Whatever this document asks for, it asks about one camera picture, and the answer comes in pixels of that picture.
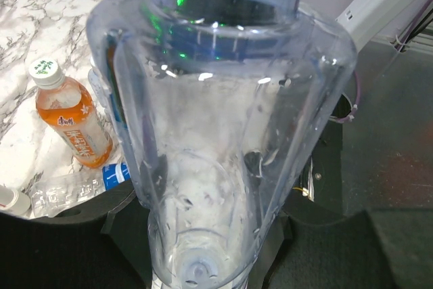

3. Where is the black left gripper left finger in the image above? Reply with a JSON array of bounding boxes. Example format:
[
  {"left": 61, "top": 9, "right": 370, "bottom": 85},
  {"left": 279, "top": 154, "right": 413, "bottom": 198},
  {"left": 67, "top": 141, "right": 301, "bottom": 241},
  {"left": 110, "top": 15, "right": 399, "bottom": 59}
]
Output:
[{"left": 1, "top": 181, "right": 152, "bottom": 288}]

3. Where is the blue label Pocari bottle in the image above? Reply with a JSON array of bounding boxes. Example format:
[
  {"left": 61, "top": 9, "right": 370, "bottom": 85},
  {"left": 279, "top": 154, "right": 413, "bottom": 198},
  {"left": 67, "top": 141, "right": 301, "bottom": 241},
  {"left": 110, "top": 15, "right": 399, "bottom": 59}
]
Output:
[{"left": 1, "top": 162, "right": 131, "bottom": 218}]

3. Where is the clear blue-tinted plastic bottle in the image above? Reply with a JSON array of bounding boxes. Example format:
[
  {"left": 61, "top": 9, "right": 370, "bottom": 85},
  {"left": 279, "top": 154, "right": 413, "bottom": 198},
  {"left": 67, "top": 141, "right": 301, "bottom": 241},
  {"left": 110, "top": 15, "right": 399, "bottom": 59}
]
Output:
[{"left": 86, "top": 0, "right": 357, "bottom": 288}]

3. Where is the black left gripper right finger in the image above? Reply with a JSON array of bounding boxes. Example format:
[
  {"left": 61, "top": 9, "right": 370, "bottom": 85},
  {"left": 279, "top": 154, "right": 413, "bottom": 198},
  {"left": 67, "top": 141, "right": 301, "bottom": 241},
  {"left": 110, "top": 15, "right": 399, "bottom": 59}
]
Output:
[{"left": 263, "top": 197, "right": 397, "bottom": 288}]

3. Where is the orange tea bottle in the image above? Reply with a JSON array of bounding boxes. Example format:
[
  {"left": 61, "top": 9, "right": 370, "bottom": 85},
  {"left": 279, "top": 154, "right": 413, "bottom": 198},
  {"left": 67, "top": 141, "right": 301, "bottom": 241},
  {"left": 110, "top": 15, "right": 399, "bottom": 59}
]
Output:
[{"left": 28, "top": 58, "right": 113, "bottom": 169}]

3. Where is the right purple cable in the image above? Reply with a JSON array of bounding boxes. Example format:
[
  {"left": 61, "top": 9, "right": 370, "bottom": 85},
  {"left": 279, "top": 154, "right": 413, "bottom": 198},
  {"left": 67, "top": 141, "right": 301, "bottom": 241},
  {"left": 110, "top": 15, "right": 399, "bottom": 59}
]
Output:
[{"left": 329, "top": 0, "right": 433, "bottom": 124}]

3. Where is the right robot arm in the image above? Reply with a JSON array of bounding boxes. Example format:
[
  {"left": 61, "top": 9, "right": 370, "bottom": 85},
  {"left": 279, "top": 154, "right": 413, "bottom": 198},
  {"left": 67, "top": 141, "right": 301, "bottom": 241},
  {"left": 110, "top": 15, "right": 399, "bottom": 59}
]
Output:
[{"left": 336, "top": 0, "right": 432, "bottom": 51}]

